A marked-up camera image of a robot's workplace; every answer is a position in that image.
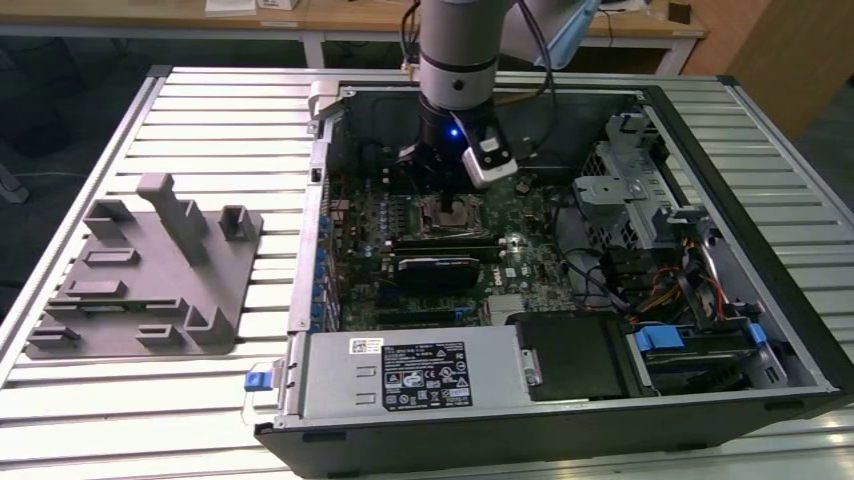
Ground yellow orange power wires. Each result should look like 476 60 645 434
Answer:
636 269 688 314

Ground grey parts rack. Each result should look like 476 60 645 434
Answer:
25 172 265 360

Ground wooden desk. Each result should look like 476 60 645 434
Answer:
129 0 709 76

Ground red wire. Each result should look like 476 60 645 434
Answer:
703 274 729 322

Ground black PC case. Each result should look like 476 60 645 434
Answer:
252 74 854 476

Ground silver case handle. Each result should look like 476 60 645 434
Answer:
305 79 345 136

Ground hard disk in blue carrier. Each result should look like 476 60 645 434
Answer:
629 322 768 396

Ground black graphics card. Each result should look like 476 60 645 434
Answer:
393 254 483 295

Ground CPU socket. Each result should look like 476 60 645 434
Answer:
416 194 493 239

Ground perforated metal drive cage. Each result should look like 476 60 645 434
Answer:
569 112 688 254

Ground wooden cabinet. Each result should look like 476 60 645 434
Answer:
683 0 854 144

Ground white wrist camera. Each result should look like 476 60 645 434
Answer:
460 133 520 190

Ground silver chipset heat sink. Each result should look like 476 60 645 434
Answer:
485 293 529 324

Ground green motherboard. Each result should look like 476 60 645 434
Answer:
324 167 583 334

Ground silver power supply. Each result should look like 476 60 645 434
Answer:
292 327 539 420

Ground silver CPU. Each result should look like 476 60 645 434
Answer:
443 202 479 226

